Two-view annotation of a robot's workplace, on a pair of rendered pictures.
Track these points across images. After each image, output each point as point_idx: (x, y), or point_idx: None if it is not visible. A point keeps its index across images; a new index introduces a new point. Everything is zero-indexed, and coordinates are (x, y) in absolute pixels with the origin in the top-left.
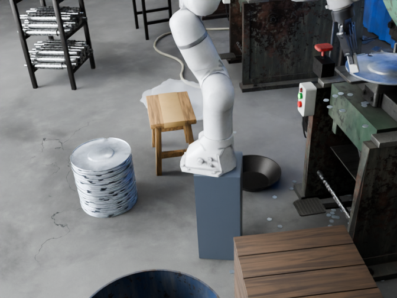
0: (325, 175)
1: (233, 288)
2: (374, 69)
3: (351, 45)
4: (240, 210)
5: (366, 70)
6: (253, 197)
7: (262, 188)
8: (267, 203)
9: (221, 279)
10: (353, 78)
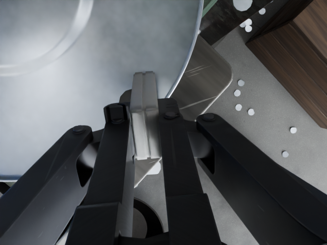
0: None
1: (304, 138)
2: (67, 20)
3: (183, 148)
4: (305, 182)
5: (79, 58)
6: (153, 206)
7: (142, 204)
8: (151, 184)
9: (301, 157)
10: (197, 76)
